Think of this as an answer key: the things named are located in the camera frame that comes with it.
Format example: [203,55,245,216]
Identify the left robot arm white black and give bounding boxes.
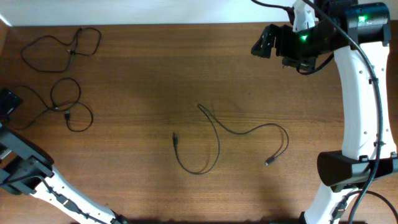
[1,124,129,224]

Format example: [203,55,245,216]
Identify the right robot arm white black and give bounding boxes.
[251,0,397,223]

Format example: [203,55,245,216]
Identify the right camera black cable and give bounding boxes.
[250,0,398,224]

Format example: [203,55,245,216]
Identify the left camera black cable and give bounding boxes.
[0,174,109,224]

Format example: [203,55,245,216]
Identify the separated black cable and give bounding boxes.
[7,77,94,133]
[20,26,103,74]

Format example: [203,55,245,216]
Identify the camera black cable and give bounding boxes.
[250,0,398,224]
[0,174,109,224]

